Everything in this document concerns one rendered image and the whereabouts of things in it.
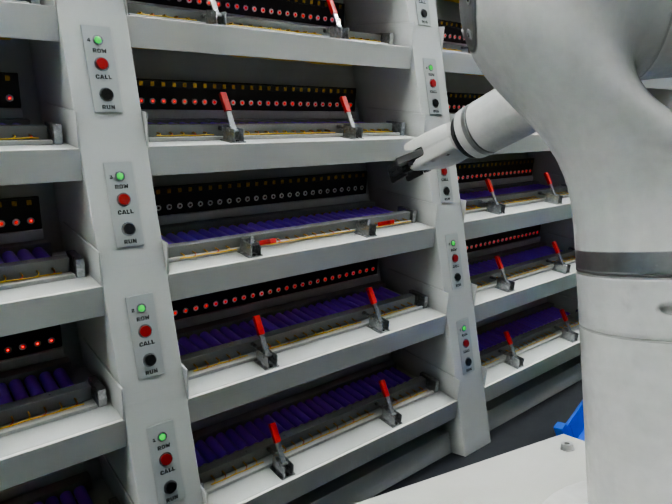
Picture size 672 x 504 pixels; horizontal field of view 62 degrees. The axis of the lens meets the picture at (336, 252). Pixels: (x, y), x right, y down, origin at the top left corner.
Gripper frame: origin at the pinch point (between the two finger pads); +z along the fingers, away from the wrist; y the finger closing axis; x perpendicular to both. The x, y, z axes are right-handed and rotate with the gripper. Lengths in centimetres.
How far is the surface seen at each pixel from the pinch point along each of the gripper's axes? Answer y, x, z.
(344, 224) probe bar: 2.6, 4.6, 17.7
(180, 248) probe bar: 37.3, 4.7, 17.2
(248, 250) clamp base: 26.9, 7.4, 14.2
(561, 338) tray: -69, 44, 26
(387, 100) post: -18.5, -22.3, 17.0
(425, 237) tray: -15.8, 10.5, 14.9
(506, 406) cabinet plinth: -41, 55, 28
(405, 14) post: -18.6, -36.2, 5.0
